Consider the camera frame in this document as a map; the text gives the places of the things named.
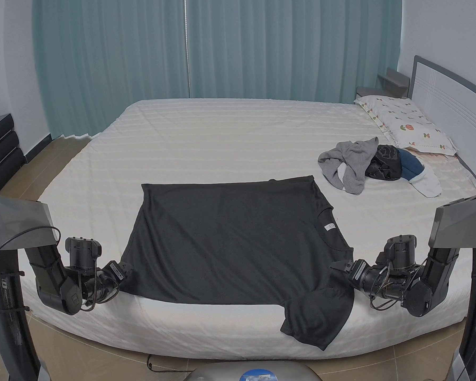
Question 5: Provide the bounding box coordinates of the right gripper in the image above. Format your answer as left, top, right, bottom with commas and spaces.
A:
359, 266, 389, 296

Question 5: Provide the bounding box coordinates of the blue and white garment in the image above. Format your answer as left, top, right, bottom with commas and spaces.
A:
397, 149, 443, 198

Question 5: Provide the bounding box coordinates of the bed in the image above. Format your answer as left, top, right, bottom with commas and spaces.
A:
0, 55, 476, 362

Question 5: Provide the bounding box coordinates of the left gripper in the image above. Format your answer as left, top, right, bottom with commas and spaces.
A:
79, 267, 121, 304

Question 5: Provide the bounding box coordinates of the grey garment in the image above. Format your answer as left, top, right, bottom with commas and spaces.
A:
318, 137, 380, 195

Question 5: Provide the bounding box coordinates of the blue-green curtain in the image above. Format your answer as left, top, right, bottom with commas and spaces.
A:
33, 0, 190, 140
186, 0, 403, 104

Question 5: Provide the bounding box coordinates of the white printed pillow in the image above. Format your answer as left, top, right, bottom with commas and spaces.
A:
354, 95, 459, 157

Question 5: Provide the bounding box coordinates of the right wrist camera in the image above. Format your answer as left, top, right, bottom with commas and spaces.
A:
347, 260, 363, 285

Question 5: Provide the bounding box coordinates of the grey bedside table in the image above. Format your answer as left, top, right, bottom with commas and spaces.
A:
356, 68, 411, 99

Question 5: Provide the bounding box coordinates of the black T-shirt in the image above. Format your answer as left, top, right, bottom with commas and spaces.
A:
120, 176, 355, 351

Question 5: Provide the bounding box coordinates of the black chest of drawers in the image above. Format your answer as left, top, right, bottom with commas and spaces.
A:
0, 114, 28, 197

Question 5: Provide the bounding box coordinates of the black shiny garment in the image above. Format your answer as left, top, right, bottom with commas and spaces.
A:
365, 144, 403, 182

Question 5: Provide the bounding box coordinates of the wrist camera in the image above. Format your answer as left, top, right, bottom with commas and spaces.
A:
108, 260, 135, 284
347, 260, 363, 285

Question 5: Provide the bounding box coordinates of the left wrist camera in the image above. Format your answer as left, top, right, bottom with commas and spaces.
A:
108, 260, 135, 284

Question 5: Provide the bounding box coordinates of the black cable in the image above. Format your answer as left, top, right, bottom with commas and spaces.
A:
147, 353, 199, 374
0, 225, 61, 277

